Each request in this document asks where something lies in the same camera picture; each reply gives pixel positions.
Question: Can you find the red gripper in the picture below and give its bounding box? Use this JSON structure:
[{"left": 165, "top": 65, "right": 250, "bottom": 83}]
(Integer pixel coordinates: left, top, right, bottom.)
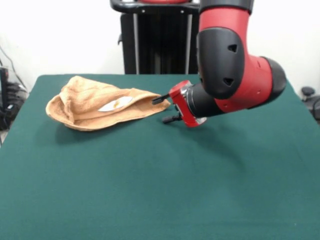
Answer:
[{"left": 151, "top": 79, "right": 209, "bottom": 129}]

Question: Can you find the tan terry towel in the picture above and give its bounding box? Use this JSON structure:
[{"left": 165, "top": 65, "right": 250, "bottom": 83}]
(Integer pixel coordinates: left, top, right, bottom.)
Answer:
[{"left": 45, "top": 75, "right": 172, "bottom": 132}]

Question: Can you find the dark green table cloth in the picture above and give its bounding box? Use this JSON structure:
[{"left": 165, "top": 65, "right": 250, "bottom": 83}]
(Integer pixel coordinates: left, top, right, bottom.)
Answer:
[{"left": 0, "top": 73, "right": 320, "bottom": 240}]

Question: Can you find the black equipment heap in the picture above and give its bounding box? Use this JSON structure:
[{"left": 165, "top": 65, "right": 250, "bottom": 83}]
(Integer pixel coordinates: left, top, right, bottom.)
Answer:
[{"left": 0, "top": 82, "right": 29, "bottom": 131}]

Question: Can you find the black box device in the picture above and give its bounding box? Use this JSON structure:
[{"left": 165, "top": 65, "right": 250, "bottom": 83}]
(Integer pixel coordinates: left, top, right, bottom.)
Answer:
[{"left": 0, "top": 66, "right": 10, "bottom": 111}]

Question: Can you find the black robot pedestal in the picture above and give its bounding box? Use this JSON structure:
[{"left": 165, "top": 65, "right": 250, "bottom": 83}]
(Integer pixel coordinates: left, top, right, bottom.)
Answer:
[{"left": 109, "top": 0, "right": 202, "bottom": 75}]

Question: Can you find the grey cable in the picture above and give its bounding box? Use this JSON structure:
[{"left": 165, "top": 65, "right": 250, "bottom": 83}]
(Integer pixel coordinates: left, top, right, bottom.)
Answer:
[{"left": 0, "top": 46, "right": 25, "bottom": 88}]

